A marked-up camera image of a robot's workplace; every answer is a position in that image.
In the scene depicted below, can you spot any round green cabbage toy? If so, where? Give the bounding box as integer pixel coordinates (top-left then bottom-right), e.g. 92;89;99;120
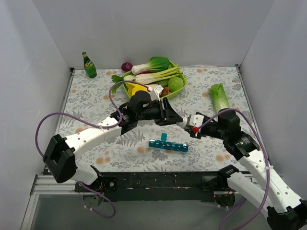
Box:
167;77;184;92

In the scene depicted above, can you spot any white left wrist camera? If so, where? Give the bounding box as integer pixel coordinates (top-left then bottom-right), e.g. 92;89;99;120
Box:
148;84;164;101

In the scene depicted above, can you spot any napa cabbage toy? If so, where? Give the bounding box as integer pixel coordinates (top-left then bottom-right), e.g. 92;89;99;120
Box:
209;84;230;113

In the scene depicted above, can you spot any teal weekly pill organizer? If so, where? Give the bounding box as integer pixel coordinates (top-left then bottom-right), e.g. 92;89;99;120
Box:
149;133;189;152

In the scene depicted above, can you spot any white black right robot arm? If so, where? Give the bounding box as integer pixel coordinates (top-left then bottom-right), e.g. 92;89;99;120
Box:
178;109;307;230

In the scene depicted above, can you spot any floral table mat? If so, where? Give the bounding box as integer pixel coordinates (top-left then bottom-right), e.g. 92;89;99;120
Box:
58;66;254;172

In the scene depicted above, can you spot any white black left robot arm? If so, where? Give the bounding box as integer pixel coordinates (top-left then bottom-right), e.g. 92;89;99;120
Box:
43;91;184;192

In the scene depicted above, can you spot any green glass bottle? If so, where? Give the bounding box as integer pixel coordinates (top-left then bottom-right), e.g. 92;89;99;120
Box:
82;52;97;79

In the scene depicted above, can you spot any purple onion toy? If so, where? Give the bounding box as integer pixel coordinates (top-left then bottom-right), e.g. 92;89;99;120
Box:
121;62;133;72

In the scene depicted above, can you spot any brown mushroom toy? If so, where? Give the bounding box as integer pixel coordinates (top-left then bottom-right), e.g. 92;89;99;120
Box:
161;87;170;97

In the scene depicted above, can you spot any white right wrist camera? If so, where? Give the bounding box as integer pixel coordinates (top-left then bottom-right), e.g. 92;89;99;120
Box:
187;114;204;133

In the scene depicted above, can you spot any lime green plastic basket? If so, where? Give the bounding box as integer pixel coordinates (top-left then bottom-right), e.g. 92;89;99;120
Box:
122;61;187;99

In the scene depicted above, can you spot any yellow bok choy toy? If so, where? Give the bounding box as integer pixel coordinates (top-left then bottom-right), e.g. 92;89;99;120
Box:
124;82;153;98

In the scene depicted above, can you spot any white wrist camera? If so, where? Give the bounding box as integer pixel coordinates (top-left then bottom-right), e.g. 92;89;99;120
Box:
187;114;204;133
148;84;164;101

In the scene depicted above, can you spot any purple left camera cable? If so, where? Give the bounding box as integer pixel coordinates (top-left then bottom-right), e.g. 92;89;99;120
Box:
35;81;153;219

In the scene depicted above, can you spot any green bok choy toy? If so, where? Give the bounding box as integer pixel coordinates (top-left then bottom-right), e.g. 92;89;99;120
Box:
131;57;169;75

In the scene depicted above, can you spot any black front mounting rail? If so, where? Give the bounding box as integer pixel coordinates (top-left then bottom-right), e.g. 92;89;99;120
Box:
89;172;236;207

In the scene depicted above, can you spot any celery stalk toy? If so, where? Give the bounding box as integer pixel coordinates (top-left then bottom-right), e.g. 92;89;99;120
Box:
111;65;180;85

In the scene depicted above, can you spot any white pill bottle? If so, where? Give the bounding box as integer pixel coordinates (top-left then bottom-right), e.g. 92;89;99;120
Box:
177;117;190;129

